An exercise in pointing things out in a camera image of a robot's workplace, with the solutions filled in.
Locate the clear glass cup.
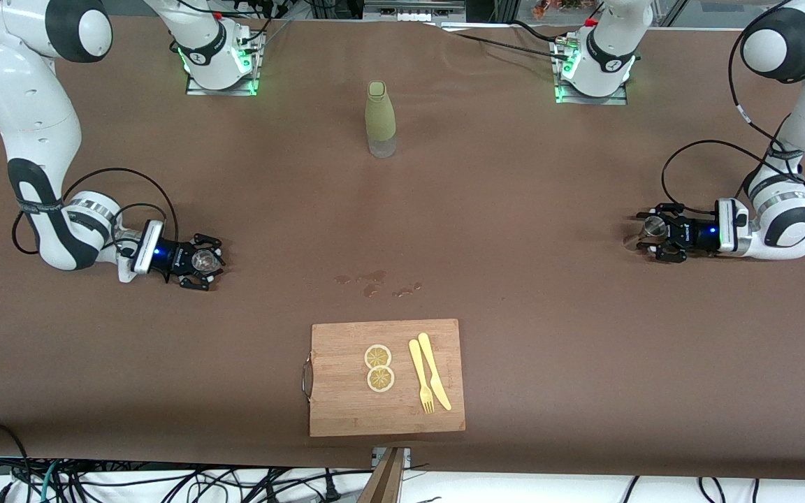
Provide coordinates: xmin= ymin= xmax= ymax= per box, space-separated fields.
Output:
xmin=191 ymin=250 xmax=224 ymax=275

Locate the steel cone jigger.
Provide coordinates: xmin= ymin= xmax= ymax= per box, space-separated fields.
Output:
xmin=624 ymin=217 xmax=666 ymax=251

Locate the small scattered liquid spill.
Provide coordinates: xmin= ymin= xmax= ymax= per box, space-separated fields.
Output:
xmin=335 ymin=270 xmax=423 ymax=299

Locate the wooden cutting board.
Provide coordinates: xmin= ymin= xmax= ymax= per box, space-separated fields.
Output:
xmin=302 ymin=319 xmax=466 ymax=438

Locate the green sleeved glass bottle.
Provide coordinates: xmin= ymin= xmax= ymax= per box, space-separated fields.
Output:
xmin=365 ymin=81 xmax=398 ymax=159

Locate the yellow plastic fork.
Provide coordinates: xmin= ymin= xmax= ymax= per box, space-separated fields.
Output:
xmin=408 ymin=339 xmax=436 ymax=414

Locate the yellow plastic knife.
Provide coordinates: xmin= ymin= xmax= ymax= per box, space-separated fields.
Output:
xmin=417 ymin=333 xmax=453 ymax=411

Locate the grey power strip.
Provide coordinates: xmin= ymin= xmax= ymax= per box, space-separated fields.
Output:
xmin=363 ymin=0 xmax=467 ymax=23

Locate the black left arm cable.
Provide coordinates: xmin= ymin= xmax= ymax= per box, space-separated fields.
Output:
xmin=660 ymin=0 xmax=805 ymax=212

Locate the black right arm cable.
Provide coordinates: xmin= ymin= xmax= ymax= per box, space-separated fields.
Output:
xmin=13 ymin=167 xmax=179 ymax=256

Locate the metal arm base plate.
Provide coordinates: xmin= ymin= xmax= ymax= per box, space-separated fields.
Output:
xmin=186 ymin=73 xmax=259 ymax=96
xmin=554 ymin=82 xmax=628 ymax=106

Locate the black cable to arm base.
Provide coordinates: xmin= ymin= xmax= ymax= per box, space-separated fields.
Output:
xmin=441 ymin=20 xmax=572 ymax=61

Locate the wooden post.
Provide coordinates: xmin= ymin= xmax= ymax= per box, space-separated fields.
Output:
xmin=359 ymin=447 xmax=407 ymax=503

